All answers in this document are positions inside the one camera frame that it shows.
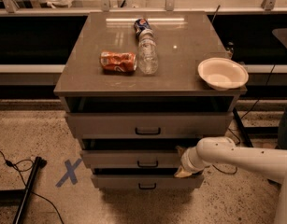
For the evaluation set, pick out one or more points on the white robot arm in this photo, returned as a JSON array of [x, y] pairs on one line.
[[270, 163]]

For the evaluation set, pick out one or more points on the black stand leg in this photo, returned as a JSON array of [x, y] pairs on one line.
[[39, 163], [242, 129]]

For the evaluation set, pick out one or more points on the grey bottom drawer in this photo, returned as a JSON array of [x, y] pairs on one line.
[[146, 182]]

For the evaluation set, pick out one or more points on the black stand leg right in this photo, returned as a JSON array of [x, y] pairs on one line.
[[242, 129]]

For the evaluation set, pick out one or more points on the grey drawer cabinet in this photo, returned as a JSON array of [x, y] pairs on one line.
[[140, 85]]

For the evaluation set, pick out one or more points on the crushed orange soda can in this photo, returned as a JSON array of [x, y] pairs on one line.
[[124, 62]]

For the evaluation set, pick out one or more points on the blue pepsi can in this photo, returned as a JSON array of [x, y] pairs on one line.
[[141, 26]]

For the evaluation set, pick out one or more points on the black antenna rod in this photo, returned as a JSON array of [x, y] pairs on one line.
[[215, 14]]

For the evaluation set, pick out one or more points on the white paper bowl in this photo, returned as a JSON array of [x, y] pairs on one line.
[[222, 74]]

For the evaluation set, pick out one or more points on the clear plastic water bottle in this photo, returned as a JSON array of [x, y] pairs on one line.
[[147, 53]]

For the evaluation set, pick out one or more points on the black stand leg left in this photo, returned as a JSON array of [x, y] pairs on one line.
[[39, 163]]

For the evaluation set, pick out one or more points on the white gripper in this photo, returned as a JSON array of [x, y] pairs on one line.
[[189, 160]]

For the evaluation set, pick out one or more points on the grey drawer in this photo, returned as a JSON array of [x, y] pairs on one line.
[[146, 182], [147, 125], [109, 159]]

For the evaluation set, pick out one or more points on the grey top drawer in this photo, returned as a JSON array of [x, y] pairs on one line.
[[147, 125]]

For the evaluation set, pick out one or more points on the person leg dark trousers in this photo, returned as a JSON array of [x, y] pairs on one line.
[[282, 131]]

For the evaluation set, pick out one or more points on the blue tape cross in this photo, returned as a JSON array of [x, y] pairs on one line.
[[70, 173]]

